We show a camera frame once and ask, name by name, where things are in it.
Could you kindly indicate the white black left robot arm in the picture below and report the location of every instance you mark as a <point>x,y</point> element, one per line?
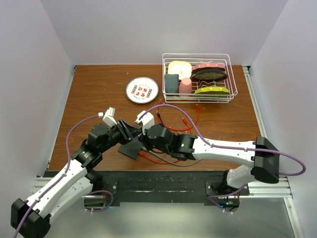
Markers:
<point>32,218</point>

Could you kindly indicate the dark teal cup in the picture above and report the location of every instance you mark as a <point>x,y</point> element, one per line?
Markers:
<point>171,82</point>

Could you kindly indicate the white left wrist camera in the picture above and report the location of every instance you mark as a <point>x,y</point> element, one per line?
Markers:
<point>108,117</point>

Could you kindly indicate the white patterned round plate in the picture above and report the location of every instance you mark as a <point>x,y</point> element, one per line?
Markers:
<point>142,90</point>

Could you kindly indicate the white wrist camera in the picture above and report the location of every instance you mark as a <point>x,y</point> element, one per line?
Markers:
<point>108,117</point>
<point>146,120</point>

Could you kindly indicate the pink cup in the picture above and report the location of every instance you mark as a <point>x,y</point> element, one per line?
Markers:
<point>185,86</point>

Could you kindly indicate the aluminium frame rail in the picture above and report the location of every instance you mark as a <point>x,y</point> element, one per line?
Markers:
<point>281,190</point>

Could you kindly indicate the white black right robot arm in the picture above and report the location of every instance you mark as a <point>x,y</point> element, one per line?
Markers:
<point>259,159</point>

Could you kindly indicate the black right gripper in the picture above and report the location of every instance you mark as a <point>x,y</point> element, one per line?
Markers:
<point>144,139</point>

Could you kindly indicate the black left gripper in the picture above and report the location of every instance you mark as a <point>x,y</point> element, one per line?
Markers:
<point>127,131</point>

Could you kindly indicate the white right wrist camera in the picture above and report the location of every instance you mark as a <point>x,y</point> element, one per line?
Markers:
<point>146,120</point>

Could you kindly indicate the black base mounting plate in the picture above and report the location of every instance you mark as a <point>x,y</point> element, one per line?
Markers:
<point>166,187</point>

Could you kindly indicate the black network switch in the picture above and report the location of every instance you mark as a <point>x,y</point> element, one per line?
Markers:
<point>131,149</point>

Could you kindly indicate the yellow-green plate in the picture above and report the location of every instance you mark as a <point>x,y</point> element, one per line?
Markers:
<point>212,90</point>

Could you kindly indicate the pink plate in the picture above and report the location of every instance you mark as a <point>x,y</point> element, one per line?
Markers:
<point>208,65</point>

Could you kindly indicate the white wire dish rack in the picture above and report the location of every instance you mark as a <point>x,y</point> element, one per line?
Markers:
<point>195,59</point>

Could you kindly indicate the cream square bowl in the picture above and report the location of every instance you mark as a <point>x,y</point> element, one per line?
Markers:
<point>182,68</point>

